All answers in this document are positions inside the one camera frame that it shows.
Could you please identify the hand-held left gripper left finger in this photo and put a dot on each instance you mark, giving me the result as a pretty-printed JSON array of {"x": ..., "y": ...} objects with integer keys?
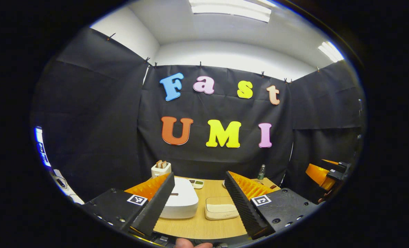
[{"x": 156, "y": 208}]

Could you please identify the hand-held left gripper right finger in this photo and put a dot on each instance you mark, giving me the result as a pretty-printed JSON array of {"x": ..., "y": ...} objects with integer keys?
[{"x": 242, "y": 206}]

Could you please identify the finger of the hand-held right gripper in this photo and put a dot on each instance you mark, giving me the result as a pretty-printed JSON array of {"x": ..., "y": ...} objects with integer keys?
[
  {"x": 340, "y": 168},
  {"x": 318, "y": 174}
]

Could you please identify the clear rice container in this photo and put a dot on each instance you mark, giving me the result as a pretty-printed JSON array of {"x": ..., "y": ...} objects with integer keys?
[{"x": 221, "y": 208}]

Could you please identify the white rice cooker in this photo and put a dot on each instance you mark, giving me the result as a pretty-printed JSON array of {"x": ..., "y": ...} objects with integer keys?
[{"x": 183, "y": 201}]

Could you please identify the white toaster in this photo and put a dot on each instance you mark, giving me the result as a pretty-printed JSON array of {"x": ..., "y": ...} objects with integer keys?
[{"x": 160, "y": 171}]

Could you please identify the white sectioned condiment dish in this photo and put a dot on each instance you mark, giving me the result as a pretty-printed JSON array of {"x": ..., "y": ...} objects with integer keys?
[{"x": 196, "y": 183}]

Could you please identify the black backdrop cloth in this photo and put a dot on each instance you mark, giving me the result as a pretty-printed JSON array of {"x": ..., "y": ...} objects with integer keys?
[{"x": 218, "y": 158}]

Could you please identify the white furniture edge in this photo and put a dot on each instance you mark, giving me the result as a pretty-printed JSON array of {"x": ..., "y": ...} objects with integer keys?
[{"x": 66, "y": 187}]

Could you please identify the small ceiling light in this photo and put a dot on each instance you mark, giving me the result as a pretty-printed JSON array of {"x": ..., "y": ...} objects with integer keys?
[{"x": 331, "y": 51}]

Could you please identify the lit screen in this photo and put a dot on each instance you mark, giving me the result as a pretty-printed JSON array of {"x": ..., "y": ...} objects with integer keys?
[{"x": 40, "y": 146}]

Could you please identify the long ceiling light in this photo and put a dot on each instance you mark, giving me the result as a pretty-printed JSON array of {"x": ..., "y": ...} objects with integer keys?
[{"x": 232, "y": 9}]

